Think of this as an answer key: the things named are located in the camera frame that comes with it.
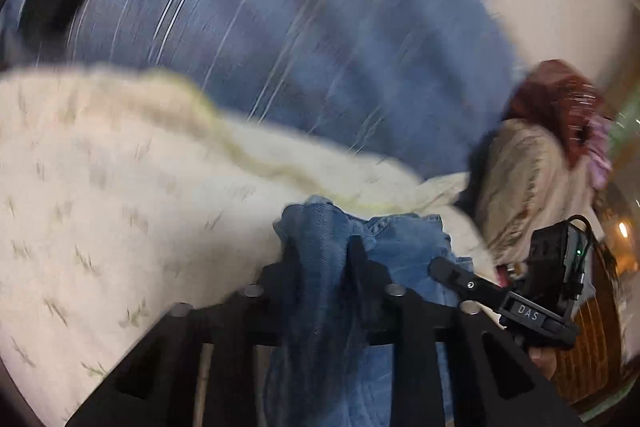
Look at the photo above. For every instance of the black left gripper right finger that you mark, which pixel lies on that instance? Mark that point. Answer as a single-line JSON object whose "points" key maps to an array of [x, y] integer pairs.
{"points": [[392, 314]]}

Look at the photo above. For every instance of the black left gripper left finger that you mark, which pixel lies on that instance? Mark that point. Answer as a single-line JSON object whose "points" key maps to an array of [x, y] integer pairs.
{"points": [[256, 315]]}

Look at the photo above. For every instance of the blue denim jeans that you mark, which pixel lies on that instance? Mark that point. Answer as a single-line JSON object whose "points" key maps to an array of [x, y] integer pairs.
{"points": [[325, 374]]}

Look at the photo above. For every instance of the wooden headboard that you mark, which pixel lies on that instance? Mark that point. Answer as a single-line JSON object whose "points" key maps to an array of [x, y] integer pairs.
{"points": [[593, 365]]}

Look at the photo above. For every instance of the beige striped pillow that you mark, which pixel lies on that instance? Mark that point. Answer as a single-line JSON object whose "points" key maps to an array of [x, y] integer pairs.
{"points": [[528, 185]]}

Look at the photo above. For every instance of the pink purple cloth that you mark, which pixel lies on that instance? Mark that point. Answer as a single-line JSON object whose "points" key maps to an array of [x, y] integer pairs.
{"points": [[600, 164]]}

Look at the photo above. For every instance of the cream leaf-print bed sheet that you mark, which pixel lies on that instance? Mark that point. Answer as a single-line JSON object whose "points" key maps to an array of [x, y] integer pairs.
{"points": [[123, 192]]}

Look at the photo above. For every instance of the maroon patterned cloth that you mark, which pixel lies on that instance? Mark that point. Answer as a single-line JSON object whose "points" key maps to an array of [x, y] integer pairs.
{"points": [[561, 100]]}

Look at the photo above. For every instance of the blue plaid pillow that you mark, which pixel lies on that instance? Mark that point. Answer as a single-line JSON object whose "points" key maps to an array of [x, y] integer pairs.
{"points": [[421, 81]]}

